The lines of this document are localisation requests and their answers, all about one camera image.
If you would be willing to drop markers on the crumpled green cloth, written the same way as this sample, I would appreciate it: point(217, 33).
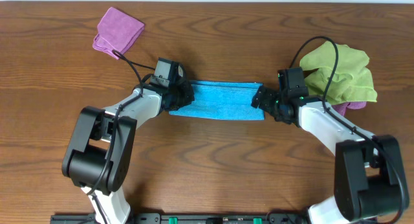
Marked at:
point(344, 76)

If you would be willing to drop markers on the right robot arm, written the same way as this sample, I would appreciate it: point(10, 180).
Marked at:
point(369, 176)

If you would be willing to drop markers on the folded purple cloth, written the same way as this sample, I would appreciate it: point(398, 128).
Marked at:
point(117, 31)

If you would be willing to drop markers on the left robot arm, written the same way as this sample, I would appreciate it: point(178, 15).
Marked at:
point(99, 151)

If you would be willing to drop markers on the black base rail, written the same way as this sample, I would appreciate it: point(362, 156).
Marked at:
point(275, 218)

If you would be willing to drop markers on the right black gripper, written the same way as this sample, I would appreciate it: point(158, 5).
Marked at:
point(267, 101)

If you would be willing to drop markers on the blue microfiber cloth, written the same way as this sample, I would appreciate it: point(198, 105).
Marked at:
point(222, 101)

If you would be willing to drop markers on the purple cloth under pile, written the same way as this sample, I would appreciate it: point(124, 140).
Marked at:
point(342, 108)

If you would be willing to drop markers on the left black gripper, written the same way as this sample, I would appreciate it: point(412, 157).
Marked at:
point(185, 95)

